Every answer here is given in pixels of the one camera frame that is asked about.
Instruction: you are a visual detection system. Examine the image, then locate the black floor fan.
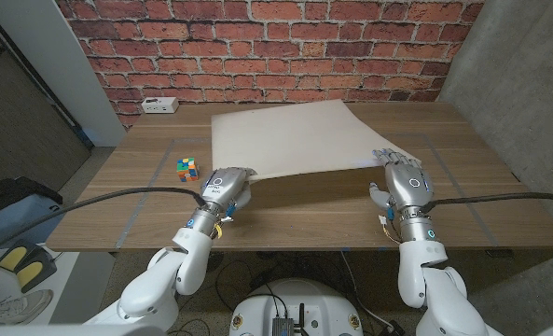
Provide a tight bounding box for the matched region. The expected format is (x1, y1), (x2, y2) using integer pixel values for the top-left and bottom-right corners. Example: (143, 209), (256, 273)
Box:
(186, 251), (225, 275)

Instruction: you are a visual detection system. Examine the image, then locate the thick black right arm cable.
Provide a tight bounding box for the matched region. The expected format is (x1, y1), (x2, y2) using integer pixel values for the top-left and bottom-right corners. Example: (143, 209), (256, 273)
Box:
(420, 191), (553, 214)

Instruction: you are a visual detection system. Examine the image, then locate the red brick print backdrop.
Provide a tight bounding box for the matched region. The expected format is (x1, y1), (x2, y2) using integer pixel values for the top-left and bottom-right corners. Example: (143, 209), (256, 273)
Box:
(56, 0), (485, 130)

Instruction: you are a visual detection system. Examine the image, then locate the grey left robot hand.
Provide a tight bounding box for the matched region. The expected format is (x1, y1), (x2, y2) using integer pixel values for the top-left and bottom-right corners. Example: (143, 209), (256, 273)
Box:
(200, 166), (258, 217)

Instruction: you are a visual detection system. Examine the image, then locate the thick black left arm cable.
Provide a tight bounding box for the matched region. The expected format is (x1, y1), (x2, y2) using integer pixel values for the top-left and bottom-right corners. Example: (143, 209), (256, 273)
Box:
(0, 186), (207, 258)

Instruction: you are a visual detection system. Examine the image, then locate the white table leg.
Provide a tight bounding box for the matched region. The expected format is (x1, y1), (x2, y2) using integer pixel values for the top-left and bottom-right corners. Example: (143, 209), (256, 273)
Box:
(161, 251), (188, 313)

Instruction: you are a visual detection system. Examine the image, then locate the small grey electronics box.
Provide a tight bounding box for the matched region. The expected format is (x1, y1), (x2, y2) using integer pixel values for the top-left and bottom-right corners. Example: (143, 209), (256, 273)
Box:
(271, 316), (295, 336)

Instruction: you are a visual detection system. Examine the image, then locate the beige cloth sheet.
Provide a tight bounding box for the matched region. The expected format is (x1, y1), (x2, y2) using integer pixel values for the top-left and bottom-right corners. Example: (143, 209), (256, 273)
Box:
(210, 98), (422, 181)

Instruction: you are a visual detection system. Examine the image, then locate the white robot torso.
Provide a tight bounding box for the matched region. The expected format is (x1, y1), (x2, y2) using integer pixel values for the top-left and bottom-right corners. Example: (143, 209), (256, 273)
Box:
(228, 278), (365, 336)

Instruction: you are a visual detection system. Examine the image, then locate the black cloth bundle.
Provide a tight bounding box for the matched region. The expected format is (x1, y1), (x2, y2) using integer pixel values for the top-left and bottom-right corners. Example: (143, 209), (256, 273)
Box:
(0, 175), (64, 216)

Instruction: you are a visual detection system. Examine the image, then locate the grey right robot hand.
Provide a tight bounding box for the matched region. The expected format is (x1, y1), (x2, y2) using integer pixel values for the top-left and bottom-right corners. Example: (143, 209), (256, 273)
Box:
(368, 147), (434, 214)

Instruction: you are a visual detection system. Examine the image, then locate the blue storage container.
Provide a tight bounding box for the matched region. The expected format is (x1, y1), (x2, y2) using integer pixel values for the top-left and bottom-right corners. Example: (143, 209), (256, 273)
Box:
(0, 193), (67, 253)

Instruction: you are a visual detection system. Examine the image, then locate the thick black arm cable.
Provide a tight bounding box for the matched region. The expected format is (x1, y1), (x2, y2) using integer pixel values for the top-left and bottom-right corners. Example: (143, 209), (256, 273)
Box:
(420, 191), (553, 214)
(0, 186), (207, 258)

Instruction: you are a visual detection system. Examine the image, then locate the black floor plug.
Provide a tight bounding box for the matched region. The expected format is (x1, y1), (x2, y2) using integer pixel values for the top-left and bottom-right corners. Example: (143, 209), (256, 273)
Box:
(378, 319), (406, 336)

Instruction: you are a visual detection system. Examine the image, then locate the white power strip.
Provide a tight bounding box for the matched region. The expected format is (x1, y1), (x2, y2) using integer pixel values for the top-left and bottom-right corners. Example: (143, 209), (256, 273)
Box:
(141, 96), (180, 115)

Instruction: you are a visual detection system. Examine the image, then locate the grey table leg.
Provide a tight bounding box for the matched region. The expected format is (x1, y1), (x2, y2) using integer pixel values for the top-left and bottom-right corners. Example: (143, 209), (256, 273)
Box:
(399, 251), (430, 313)

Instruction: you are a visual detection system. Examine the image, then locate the yellow black foot pedal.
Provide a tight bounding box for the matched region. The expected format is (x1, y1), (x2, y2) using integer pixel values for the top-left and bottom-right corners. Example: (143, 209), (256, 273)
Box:
(14, 251), (58, 294)
(0, 240), (37, 274)

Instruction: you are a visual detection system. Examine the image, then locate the multicolour lego cube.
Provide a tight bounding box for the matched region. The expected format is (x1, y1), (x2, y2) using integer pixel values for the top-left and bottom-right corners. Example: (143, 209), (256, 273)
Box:
(176, 157), (200, 183)

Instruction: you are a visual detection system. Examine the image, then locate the white sneaker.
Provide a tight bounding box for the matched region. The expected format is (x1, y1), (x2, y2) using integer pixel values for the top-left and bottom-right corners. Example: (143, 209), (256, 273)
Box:
(0, 288), (54, 327)

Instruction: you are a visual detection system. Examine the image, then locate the white floor cable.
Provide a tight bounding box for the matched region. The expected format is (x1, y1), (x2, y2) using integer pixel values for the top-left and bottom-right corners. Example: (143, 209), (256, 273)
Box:
(339, 251), (396, 330)

